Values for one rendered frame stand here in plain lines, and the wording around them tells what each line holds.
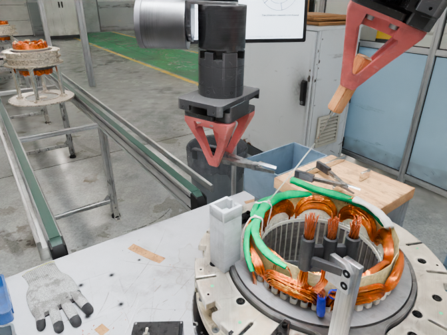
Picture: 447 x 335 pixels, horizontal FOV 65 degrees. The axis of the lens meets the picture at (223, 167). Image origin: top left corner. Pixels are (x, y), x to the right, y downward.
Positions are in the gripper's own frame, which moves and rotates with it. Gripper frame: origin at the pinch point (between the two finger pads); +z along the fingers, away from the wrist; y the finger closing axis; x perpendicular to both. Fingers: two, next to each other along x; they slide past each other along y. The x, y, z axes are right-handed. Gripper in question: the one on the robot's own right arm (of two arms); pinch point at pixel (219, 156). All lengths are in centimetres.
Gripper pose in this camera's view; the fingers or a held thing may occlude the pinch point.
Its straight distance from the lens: 49.5
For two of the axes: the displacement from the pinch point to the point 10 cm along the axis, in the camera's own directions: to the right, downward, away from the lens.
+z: -0.2, 8.9, 4.6
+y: -5.3, 3.8, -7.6
